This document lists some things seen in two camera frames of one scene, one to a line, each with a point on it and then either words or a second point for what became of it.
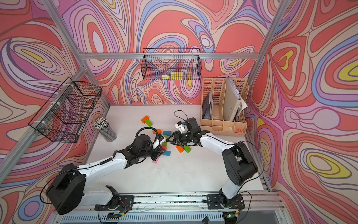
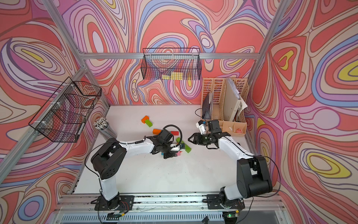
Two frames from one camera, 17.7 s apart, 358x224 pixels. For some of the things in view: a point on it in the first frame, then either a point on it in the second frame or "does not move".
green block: (148, 122) does not move
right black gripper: (176, 134) to (197, 140)
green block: (187, 149) does not move
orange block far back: (145, 118) does not move
